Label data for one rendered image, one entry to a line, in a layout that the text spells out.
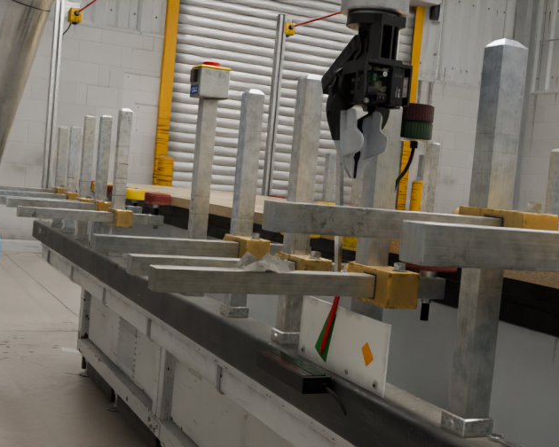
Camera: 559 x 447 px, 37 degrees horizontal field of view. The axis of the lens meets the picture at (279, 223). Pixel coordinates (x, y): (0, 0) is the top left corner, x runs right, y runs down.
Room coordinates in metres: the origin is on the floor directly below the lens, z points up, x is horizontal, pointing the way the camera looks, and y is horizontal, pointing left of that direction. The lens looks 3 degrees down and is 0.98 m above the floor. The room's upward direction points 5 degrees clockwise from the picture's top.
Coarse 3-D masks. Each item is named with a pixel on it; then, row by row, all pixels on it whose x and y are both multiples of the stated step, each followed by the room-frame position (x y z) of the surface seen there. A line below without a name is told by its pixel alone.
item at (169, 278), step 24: (168, 288) 1.02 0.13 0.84; (192, 288) 1.04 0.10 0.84; (216, 288) 1.05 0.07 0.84; (240, 288) 1.07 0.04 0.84; (264, 288) 1.08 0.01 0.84; (288, 288) 1.10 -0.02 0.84; (312, 288) 1.11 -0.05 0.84; (336, 288) 1.13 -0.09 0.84; (360, 288) 1.14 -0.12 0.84; (432, 288) 1.19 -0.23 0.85
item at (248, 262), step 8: (248, 256) 1.09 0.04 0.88; (264, 256) 1.10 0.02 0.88; (272, 256) 1.10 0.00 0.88; (240, 264) 1.09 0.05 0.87; (248, 264) 1.07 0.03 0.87; (256, 264) 1.06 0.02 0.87; (264, 264) 1.07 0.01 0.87; (272, 264) 1.08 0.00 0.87; (280, 264) 1.09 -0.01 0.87; (288, 264) 1.12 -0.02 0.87
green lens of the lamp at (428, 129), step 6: (402, 126) 1.21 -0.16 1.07; (408, 126) 1.20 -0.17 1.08; (414, 126) 1.20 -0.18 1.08; (420, 126) 1.20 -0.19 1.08; (426, 126) 1.21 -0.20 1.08; (432, 126) 1.22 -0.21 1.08; (402, 132) 1.21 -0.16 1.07; (408, 132) 1.20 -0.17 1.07; (414, 132) 1.20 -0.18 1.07; (420, 132) 1.20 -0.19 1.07; (426, 132) 1.21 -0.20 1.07
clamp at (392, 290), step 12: (348, 264) 1.22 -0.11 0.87; (360, 264) 1.19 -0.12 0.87; (384, 276) 1.13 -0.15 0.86; (396, 276) 1.13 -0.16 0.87; (408, 276) 1.13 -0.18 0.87; (384, 288) 1.13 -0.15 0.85; (396, 288) 1.13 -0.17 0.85; (408, 288) 1.13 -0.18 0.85; (372, 300) 1.15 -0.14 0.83; (384, 300) 1.13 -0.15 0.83; (396, 300) 1.13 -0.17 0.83; (408, 300) 1.14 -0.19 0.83
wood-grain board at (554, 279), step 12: (168, 192) 2.93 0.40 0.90; (180, 192) 3.08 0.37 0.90; (216, 192) 3.60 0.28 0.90; (228, 192) 3.82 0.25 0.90; (180, 204) 2.50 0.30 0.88; (216, 204) 2.24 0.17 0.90; (228, 204) 2.32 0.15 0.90; (228, 216) 2.14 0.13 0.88; (396, 240) 1.43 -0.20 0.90; (396, 252) 1.43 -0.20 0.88; (504, 276) 1.18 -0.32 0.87; (516, 276) 1.15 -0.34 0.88; (528, 276) 1.13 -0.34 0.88; (540, 276) 1.11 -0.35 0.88; (552, 276) 1.09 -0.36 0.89
